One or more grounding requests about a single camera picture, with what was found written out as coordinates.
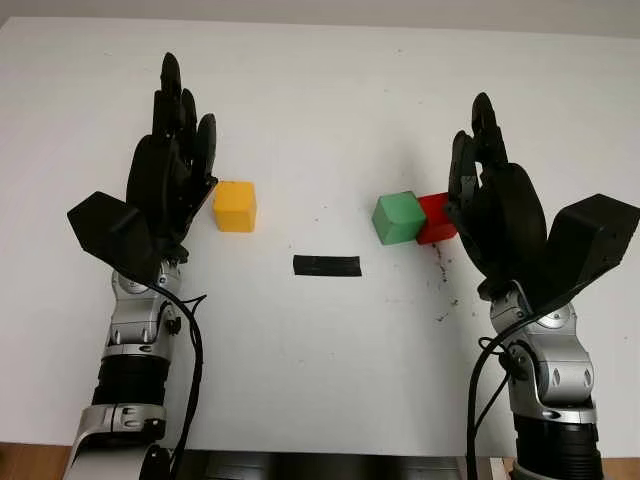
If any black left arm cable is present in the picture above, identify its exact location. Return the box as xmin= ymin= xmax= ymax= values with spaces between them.
xmin=144 ymin=279 xmax=209 ymax=480

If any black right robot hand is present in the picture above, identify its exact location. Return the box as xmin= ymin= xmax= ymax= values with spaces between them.
xmin=446 ymin=92 xmax=549 ymax=301

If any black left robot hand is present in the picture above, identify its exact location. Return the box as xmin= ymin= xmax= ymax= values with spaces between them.
xmin=125 ymin=51 xmax=220 ymax=264

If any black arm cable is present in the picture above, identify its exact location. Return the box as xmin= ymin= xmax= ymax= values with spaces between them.
xmin=144 ymin=279 xmax=209 ymax=480
xmin=465 ymin=309 xmax=541 ymax=480

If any black tape strip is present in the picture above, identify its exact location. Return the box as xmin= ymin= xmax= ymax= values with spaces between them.
xmin=292 ymin=255 xmax=363 ymax=279

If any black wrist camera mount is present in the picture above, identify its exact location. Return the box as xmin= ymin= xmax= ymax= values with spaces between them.
xmin=517 ymin=194 xmax=640 ymax=316
xmin=67 ymin=191 xmax=161 ymax=286

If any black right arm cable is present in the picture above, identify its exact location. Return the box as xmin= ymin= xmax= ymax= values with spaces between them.
xmin=465 ymin=309 xmax=541 ymax=480

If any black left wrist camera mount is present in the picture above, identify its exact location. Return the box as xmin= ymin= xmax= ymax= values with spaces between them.
xmin=67 ymin=191 xmax=161 ymax=286

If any yellow wooden block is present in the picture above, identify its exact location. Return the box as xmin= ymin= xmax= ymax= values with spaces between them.
xmin=213 ymin=180 xmax=259 ymax=233

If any red wooden block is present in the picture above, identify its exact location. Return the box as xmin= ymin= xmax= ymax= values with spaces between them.
xmin=416 ymin=192 xmax=459 ymax=246

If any green wooden block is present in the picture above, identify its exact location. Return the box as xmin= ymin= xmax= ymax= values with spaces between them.
xmin=371 ymin=191 xmax=427 ymax=247

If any dark robot torso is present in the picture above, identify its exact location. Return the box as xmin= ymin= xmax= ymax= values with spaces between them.
xmin=172 ymin=449 xmax=464 ymax=480

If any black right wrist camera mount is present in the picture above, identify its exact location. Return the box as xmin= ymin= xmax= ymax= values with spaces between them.
xmin=517 ymin=194 xmax=640 ymax=316

